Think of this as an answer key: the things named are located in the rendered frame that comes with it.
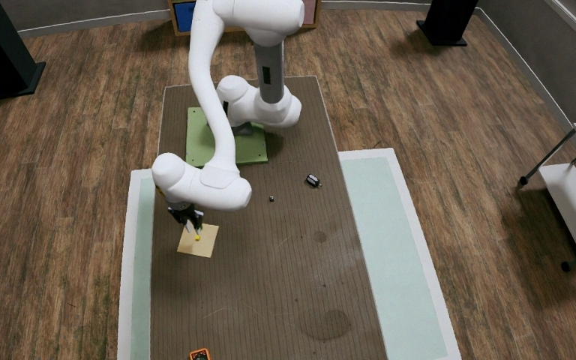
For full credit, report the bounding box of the beige square mat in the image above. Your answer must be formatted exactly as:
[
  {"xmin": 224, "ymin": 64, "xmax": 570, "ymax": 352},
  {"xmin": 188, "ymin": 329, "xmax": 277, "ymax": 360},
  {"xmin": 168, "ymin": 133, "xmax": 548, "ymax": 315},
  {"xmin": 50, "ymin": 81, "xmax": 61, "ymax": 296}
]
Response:
[{"xmin": 177, "ymin": 222, "xmax": 218, "ymax": 258}]

